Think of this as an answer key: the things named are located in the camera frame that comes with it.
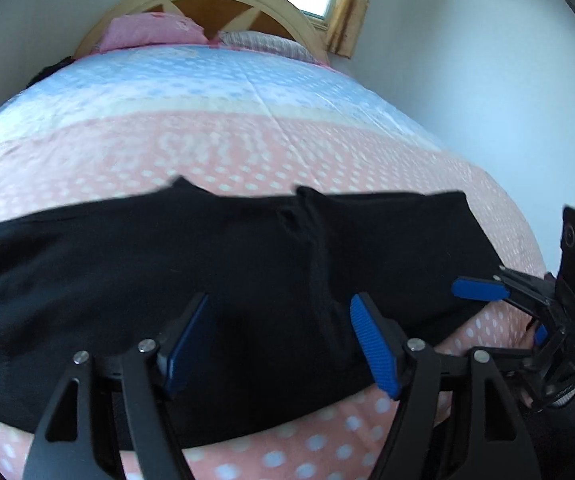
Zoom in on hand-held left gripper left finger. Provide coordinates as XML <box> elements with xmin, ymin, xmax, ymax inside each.
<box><xmin>22</xmin><ymin>291</ymin><xmax>212</xmax><ymax>480</ymax></box>

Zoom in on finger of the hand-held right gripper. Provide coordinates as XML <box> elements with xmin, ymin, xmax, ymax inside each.
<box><xmin>517</xmin><ymin>322</ymin><xmax>565</xmax><ymax>376</ymax></box>
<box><xmin>450</xmin><ymin>266</ymin><xmax>557</xmax><ymax>317</ymax></box>

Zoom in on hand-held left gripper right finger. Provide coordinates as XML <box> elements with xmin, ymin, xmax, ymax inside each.
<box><xmin>350</xmin><ymin>291</ymin><xmax>535</xmax><ymax>480</ymax></box>

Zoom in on black pants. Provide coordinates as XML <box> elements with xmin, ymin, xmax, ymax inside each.
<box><xmin>0</xmin><ymin>176</ymin><xmax>505</xmax><ymax>451</ymax></box>

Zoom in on bed with polka dot sheet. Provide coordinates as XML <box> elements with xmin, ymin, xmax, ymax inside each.
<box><xmin>0</xmin><ymin>42</ymin><xmax>548</xmax><ymax>480</ymax></box>

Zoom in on dark cloth beside bed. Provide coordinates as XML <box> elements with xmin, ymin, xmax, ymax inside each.
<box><xmin>26</xmin><ymin>55</ymin><xmax>77</xmax><ymax>87</ymax></box>

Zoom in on striped grey pillow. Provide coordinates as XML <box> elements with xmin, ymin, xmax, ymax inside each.
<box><xmin>218</xmin><ymin>30</ymin><xmax>321</xmax><ymax>65</ymax></box>

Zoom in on narrow yellow curtain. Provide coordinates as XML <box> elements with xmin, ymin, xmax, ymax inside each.
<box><xmin>325</xmin><ymin>0</ymin><xmax>383</xmax><ymax>58</ymax></box>

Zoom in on pink pillow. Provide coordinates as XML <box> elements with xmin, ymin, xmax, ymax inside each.
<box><xmin>98</xmin><ymin>12</ymin><xmax>207</xmax><ymax>53</ymax></box>

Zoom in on arched wooden headboard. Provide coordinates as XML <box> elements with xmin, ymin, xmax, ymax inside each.
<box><xmin>72</xmin><ymin>0</ymin><xmax>329</xmax><ymax>63</ymax></box>

